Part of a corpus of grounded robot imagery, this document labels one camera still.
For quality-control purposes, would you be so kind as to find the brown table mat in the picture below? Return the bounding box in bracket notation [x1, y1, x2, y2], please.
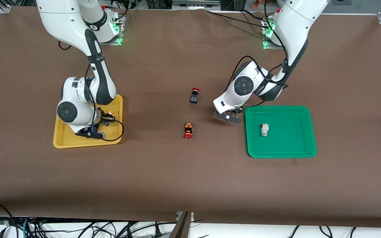
[0, 5, 381, 228]

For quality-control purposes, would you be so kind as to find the table leg post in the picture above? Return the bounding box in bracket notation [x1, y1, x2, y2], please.
[169, 212, 194, 238]

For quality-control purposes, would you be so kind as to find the green plastic tray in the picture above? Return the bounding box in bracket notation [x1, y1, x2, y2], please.
[245, 105, 317, 158]

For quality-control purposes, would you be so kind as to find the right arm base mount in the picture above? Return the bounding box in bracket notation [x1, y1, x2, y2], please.
[98, 7, 127, 45]

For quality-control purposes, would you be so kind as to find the yellow button with blue block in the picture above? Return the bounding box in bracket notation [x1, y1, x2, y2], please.
[102, 111, 116, 127]

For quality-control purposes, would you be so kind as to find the teal cable under table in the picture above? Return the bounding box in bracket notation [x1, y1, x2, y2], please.
[22, 217, 31, 238]

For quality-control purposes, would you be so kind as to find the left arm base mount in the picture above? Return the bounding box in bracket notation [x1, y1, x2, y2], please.
[261, 13, 285, 50]

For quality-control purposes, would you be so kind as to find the black cable across table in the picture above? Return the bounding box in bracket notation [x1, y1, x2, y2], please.
[205, 9, 277, 47]

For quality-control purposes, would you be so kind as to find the yellow plastic tray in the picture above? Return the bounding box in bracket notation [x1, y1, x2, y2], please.
[53, 94, 124, 149]

